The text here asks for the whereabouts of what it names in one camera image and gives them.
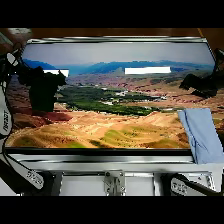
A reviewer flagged silver frame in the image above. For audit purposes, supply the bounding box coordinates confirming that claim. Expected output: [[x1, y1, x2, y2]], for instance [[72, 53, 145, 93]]
[[0, 148, 224, 196]]

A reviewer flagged light blue garment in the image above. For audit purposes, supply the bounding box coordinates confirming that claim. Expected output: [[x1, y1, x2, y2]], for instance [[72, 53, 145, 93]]
[[177, 107, 224, 165]]

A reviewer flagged dark green T-shirt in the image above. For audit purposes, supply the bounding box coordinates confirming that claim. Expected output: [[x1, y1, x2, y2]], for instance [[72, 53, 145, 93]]
[[28, 67, 68, 113]]

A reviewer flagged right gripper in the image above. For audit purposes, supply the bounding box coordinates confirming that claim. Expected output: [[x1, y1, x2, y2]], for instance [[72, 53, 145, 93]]
[[179, 73, 219, 100]]

